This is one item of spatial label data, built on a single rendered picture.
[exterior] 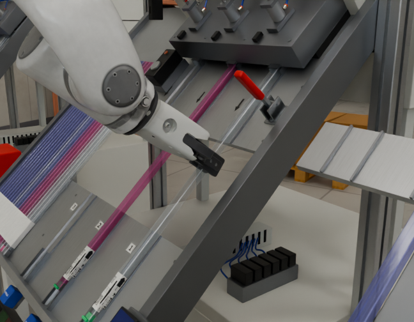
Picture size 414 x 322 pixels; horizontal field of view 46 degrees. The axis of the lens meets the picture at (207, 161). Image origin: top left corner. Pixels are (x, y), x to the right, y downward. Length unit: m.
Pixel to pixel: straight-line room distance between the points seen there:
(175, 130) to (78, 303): 0.31
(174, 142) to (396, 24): 0.40
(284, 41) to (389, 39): 0.17
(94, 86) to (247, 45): 0.37
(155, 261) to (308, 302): 0.41
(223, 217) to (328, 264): 0.54
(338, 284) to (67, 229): 0.57
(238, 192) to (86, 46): 0.30
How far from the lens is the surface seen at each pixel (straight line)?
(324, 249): 1.24
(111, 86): 0.52
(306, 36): 0.79
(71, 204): 0.96
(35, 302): 0.83
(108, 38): 0.52
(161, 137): 0.65
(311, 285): 1.08
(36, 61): 0.58
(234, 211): 0.68
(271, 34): 0.82
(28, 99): 5.70
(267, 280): 1.03
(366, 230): 0.92
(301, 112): 0.74
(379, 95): 0.86
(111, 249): 0.80
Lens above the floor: 1.15
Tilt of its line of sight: 16 degrees down
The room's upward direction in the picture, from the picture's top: straight up
